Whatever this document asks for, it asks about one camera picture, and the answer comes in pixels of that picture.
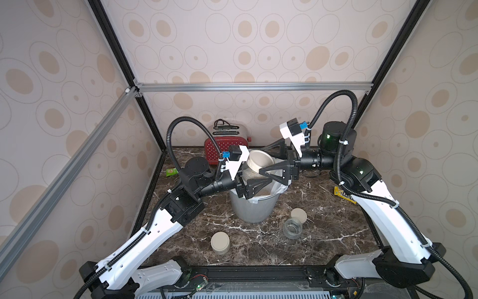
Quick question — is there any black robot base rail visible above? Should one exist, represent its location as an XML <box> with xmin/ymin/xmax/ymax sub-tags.
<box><xmin>159</xmin><ymin>257</ymin><xmax>365</xmax><ymax>299</ymax></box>

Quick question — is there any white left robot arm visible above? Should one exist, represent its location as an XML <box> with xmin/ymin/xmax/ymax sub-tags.
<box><xmin>75</xmin><ymin>150</ymin><xmax>276</xmax><ymax>299</ymax></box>

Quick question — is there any beige jar lid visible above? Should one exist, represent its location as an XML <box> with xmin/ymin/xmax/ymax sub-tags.
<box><xmin>291</xmin><ymin>208</ymin><xmax>307</xmax><ymax>224</ymax></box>

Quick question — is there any black vertical frame post left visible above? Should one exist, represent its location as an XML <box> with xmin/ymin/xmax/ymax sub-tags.
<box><xmin>87</xmin><ymin>0</ymin><xmax>166</xmax><ymax>152</ymax></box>

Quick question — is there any aluminium left side rail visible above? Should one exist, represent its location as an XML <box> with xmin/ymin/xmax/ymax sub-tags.
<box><xmin>1</xmin><ymin>87</ymin><xmax>138</xmax><ymax>279</ymax></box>

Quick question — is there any black vertical frame post right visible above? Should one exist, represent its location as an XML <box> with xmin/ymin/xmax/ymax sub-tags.
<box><xmin>353</xmin><ymin>0</ymin><xmax>432</xmax><ymax>128</ymax></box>

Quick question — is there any white plastic bin liner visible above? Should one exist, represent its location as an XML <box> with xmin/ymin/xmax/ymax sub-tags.
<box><xmin>237</xmin><ymin>158</ymin><xmax>288</xmax><ymax>196</ymax></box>

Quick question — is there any glass jar with rice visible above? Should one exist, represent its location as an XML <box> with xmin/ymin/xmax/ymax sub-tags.
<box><xmin>283</xmin><ymin>218</ymin><xmax>302</xmax><ymax>240</ymax></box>

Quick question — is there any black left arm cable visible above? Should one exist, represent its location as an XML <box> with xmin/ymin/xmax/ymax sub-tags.
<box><xmin>72</xmin><ymin>116</ymin><xmax>225</xmax><ymax>299</ymax></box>

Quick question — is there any black vertical frame post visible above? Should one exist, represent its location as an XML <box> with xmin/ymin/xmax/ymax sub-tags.
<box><xmin>87</xmin><ymin>0</ymin><xmax>166</xmax><ymax>152</ymax></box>
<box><xmin>353</xmin><ymin>0</ymin><xmax>432</xmax><ymax>128</ymax></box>

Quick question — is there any beige lidded jar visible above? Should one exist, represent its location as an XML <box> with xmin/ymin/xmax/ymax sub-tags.
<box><xmin>210</xmin><ymin>232</ymin><xmax>231</xmax><ymax>255</ymax></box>
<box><xmin>241</xmin><ymin>149</ymin><xmax>275</xmax><ymax>184</ymax></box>

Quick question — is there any red polka dot toaster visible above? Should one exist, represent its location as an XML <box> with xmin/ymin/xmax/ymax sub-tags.
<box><xmin>204</xmin><ymin>122</ymin><xmax>251</xmax><ymax>166</ymax></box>

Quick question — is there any grey mesh waste bin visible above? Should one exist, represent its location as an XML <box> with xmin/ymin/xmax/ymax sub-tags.
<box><xmin>229</xmin><ymin>189</ymin><xmax>281</xmax><ymax>224</ymax></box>

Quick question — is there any black toaster power cord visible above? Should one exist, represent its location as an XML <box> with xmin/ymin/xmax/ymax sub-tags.
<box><xmin>213</xmin><ymin>118</ymin><xmax>240</xmax><ymax>130</ymax></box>

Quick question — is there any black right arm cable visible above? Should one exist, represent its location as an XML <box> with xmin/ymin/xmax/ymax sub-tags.
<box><xmin>307</xmin><ymin>89</ymin><xmax>474</xmax><ymax>299</ymax></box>

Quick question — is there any aluminium horizontal back rail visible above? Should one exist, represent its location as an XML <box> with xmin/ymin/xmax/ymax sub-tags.
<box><xmin>138</xmin><ymin>82</ymin><xmax>373</xmax><ymax>93</ymax></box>

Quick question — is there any green snack packet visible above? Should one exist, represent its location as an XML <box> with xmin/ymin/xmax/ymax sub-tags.
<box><xmin>166</xmin><ymin>168</ymin><xmax>179</xmax><ymax>177</ymax></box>

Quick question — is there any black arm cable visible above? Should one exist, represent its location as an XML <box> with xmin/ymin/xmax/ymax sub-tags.
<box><xmin>72</xmin><ymin>116</ymin><xmax>225</xmax><ymax>299</ymax></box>
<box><xmin>307</xmin><ymin>89</ymin><xmax>474</xmax><ymax>299</ymax></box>

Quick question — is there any yellow candy packet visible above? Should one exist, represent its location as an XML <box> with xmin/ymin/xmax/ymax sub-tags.
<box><xmin>334</xmin><ymin>186</ymin><xmax>357</xmax><ymax>204</ymax></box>

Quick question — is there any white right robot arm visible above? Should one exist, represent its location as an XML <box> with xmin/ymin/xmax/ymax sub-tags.
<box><xmin>260</xmin><ymin>119</ymin><xmax>446</xmax><ymax>289</ymax></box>

